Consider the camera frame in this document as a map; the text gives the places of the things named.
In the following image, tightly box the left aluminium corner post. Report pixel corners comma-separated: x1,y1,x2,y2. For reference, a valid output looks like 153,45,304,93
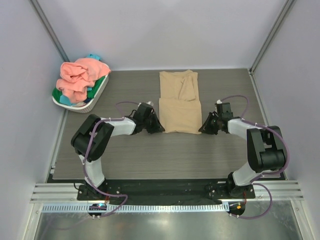
29,0,70,62

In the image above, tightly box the aluminium corner post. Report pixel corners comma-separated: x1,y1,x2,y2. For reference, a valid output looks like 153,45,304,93
29,0,70,62
248,0,296,75

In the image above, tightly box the pink t shirt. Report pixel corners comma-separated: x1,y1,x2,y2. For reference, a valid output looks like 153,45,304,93
55,57,112,103

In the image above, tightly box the right aluminium corner post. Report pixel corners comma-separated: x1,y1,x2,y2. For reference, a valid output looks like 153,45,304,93
248,0,296,75

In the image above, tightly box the green t shirt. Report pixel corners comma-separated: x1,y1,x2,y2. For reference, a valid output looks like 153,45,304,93
52,75,108,106

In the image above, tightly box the white slotted cable duct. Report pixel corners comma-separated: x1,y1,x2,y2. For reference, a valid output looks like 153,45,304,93
42,202,229,214

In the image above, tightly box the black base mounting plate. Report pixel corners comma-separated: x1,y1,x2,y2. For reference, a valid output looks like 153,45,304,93
77,178,256,206

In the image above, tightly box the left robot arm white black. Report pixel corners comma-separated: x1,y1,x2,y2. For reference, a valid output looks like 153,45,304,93
70,102,165,200

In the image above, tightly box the white laundry basket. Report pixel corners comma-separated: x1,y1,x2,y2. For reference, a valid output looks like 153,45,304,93
52,58,111,113

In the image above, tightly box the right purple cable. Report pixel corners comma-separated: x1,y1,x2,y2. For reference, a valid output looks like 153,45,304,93
219,94,292,221

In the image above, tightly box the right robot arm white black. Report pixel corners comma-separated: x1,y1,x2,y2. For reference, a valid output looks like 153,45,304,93
198,100,289,198

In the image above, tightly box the beige t shirt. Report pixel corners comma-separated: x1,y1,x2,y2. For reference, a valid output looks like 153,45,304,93
159,70,203,135

